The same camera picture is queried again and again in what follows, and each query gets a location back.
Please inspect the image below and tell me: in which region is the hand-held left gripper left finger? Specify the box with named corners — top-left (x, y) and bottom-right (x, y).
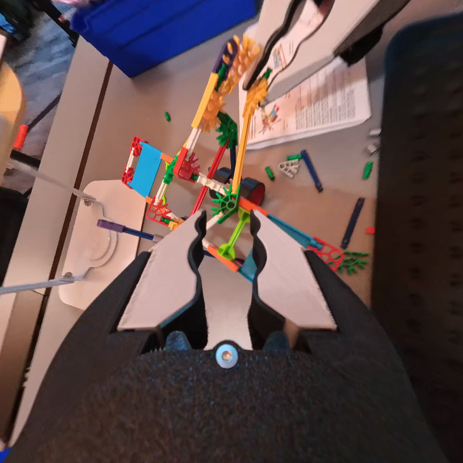
top-left (116, 209), bottom-right (207, 333)

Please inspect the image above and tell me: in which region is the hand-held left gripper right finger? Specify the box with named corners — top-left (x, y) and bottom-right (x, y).
top-left (249, 209), bottom-right (338, 333)

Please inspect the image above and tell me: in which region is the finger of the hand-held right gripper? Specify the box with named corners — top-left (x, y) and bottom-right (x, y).
top-left (265, 0), bottom-right (411, 103)
top-left (242, 0), bottom-right (301, 91)

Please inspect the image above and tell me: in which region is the yellow rod with connector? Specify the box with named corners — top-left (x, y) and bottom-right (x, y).
top-left (231, 70), bottom-right (271, 194)
top-left (183, 35), bottom-right (262, 149)

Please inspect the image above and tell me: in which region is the colourful construction toy model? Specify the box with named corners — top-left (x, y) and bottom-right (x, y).
top-left (97, 36), bottom-right (346, 284)

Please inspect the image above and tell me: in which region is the green fan connector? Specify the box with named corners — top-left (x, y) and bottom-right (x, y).
top-left (334, 251), bottom-right (370, 274)

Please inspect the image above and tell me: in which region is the white instruction booklet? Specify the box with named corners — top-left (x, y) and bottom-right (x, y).
top-left (238, 36), bottom-right (372, 150)

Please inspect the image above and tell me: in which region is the dark blue rod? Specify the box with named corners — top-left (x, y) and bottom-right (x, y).
top-left (301, 150), bottom-right (323, 193)
top-left (341, 197), bottom-right (365, 250)

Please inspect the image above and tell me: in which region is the blue plastic bin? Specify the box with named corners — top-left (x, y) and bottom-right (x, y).
top-left (70, 0), bottom-right (261, 78)

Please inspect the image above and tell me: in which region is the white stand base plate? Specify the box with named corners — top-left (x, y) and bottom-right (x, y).
top-left (58, 180), bottom-right (174, 311)

